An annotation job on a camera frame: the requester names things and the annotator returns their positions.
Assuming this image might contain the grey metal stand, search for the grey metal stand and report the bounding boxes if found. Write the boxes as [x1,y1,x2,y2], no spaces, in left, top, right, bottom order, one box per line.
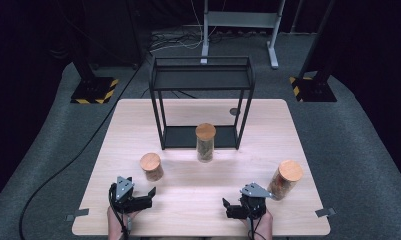
[200,0,288,70]

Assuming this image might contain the grey table edge clip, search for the grey table edge clip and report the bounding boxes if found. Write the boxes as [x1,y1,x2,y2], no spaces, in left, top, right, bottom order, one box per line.
[66,208,90,222]
[315,207,337,219]

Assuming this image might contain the black metal shelf rack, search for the black metal shelf rack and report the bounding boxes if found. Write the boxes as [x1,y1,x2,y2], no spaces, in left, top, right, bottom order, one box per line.
[148,55,256,151]

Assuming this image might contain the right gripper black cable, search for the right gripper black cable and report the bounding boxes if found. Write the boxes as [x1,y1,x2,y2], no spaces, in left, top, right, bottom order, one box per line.
[248,213,267,240]

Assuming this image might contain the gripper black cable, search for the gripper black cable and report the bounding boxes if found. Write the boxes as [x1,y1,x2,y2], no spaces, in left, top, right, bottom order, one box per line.
[108,183,131,240]
[248,213,267,240]

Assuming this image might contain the tall glass jar orange contents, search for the tall glass jar orange contents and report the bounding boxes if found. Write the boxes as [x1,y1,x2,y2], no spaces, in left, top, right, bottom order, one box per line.
[267,159,304,202]

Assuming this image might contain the white cable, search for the white cable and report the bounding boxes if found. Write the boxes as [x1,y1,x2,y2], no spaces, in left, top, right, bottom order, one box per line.
[187,0,222,51]

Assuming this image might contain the black stand with striped base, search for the black stand with striped base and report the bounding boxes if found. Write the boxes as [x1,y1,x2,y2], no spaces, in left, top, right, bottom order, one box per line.
[69,49,120,105]
[289,0,338,103]

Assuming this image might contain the person's left hand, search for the person's left hand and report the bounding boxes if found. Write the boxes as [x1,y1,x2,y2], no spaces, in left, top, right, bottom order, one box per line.
[107,206,139,240]

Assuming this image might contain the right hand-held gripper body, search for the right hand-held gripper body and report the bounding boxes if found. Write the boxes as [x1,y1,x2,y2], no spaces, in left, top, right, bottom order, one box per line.
[240,182,272,219]

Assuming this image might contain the long black floor cable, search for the long black floor cable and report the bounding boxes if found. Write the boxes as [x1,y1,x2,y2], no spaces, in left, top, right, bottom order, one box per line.
[18,63,144,240]

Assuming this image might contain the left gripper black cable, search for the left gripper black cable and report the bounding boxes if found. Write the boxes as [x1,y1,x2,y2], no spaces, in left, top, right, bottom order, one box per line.
[108,183,131,240]

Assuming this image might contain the person's right hand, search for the person's right hand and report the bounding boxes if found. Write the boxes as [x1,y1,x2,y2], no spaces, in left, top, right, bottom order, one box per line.
[242,212,274,240]

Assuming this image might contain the short glass jar wooden lid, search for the short glass jar wooden lid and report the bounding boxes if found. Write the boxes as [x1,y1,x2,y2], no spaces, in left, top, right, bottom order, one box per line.
[139,152,165,183]

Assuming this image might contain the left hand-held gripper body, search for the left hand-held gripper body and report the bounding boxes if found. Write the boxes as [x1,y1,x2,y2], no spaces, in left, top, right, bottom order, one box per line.
[109,175,141,214]

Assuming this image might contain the bundle of black floor cables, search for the bundle of black floor cables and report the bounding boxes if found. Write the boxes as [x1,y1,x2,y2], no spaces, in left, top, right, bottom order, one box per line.
[149,29,222,54]

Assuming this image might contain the tall glass jar greenish contents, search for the tall glass jar greenish contents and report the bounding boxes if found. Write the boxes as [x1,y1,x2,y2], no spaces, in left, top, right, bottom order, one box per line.
[195,122,217,164]

